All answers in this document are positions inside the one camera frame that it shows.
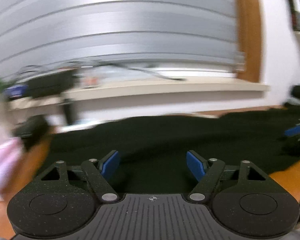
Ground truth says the black fleece garment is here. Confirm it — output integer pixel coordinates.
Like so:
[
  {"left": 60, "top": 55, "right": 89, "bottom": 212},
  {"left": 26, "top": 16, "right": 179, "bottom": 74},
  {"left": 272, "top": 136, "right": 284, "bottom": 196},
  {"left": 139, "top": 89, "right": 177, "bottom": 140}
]
[{"left": 47, "top": 104, "right": 300, "bottom": 194}]

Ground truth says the beige window sill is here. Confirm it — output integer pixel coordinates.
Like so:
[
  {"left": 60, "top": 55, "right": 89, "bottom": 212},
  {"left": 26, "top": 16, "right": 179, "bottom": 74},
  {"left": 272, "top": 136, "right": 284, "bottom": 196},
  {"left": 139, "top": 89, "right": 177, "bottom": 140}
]
[{"left": 7, "top": 79, "right": 271, "bottom": 112}]

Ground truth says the grey window blind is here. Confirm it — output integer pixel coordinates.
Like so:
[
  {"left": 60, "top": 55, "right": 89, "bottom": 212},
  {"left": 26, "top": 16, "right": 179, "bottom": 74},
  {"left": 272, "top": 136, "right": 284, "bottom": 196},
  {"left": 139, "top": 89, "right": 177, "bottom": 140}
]
[{"left": 0, "top": 0, "right": 245, "bottom": 74}]

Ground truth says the glass jar orange label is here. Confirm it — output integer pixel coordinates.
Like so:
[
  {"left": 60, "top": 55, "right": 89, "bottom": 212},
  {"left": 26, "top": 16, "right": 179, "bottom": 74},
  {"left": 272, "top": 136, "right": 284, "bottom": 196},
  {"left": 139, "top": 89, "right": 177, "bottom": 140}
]
[{"left": 83, "top": 74, "right": 100, "bottom": 90}]

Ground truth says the pink tissue pack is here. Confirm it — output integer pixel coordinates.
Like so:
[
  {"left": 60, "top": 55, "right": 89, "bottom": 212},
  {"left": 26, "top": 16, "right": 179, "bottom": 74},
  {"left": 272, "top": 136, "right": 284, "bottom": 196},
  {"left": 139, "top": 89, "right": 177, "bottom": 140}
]
[{"left": 0, "top": 124, "right": 24, "bottom": 202}]

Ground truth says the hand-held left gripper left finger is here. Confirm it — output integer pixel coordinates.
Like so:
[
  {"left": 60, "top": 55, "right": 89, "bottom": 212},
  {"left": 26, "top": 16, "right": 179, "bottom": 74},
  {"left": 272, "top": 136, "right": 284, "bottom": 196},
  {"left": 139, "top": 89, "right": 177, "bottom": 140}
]
[{"left": 39, "top": 150, "right": 120, "bottom": 203}]

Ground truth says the small blue device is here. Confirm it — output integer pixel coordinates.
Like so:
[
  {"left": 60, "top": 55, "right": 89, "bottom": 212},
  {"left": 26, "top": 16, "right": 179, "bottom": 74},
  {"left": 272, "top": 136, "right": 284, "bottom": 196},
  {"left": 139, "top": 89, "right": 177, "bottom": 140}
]
[{"left": 4, "top": 84, "right": 28, "bottom": 99}]

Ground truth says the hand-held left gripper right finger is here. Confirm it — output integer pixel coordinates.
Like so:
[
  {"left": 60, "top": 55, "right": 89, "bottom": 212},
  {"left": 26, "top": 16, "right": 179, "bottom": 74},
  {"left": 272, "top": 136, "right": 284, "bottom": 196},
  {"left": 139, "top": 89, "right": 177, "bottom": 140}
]
[{"left": 186, "top": 151, "right": 270, "bottom": 203}]

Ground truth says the brown wooden window frame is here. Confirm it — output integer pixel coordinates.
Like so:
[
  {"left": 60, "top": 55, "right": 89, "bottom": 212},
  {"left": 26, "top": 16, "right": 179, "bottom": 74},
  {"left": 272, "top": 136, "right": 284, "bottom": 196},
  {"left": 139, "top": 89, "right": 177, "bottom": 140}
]
[{"left": 233, "top": 0, "right": 263, "bottom": 83}]

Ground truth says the black box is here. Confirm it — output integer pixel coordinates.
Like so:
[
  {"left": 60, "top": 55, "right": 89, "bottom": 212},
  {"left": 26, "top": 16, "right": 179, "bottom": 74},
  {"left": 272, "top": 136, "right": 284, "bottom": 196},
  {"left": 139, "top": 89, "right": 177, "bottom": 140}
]
[{"left": 26, "top": 69, "right": 78, "bottom": 99}]

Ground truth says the black USB cable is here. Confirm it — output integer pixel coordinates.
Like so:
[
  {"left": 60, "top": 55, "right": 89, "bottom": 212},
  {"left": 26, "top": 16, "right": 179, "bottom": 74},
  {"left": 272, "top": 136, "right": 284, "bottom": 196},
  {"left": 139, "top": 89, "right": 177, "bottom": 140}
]
[{"left": 96, "top": 61, "right": 188, "bottom": 82}]

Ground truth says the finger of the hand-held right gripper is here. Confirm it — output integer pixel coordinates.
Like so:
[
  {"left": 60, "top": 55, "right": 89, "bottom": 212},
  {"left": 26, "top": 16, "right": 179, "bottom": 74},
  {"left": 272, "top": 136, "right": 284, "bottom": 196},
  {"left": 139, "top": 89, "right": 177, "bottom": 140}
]
[{"left": 284, "top": 115, "right": 300, "bottom": 141}]

